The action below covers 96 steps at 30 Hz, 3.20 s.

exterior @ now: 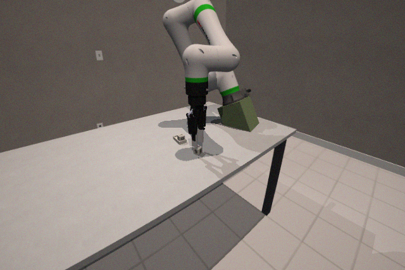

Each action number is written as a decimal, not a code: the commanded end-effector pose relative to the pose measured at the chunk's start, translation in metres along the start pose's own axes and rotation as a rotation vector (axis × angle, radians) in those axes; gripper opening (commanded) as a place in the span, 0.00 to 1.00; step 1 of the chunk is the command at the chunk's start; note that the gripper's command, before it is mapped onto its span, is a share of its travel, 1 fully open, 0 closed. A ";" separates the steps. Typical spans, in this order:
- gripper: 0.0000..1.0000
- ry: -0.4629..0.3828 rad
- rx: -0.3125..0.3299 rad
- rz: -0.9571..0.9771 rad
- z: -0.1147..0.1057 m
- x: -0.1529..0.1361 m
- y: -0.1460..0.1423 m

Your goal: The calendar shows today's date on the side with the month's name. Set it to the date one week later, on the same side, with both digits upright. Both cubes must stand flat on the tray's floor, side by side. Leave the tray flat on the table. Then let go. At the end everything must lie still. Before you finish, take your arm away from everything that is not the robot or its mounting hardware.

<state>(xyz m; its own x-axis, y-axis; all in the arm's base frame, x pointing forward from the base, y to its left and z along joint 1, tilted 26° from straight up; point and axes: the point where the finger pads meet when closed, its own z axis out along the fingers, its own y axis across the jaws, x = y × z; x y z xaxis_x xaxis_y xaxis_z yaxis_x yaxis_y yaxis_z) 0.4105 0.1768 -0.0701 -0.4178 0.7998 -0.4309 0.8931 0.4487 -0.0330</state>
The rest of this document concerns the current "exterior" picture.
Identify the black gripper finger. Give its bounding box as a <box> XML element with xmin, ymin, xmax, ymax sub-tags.
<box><xmin>186</xmin><ymin>109</ymin><xmax>200</xmax><ymax>147</ymax></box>
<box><xmin>197</xmin><ymin>106</ymin><xmax>207</xmax><ymax>143</ymax></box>

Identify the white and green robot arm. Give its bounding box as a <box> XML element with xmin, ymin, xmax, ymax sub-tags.
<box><xmin>163</xmin><ymin>0</ymin><xmax>251</xmax><ymax>106</ymax></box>

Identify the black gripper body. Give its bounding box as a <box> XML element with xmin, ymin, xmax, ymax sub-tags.
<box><xmin>188</xmin><ymin>95</ymin><xmax>206</xmax><ymax>117</ymax></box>

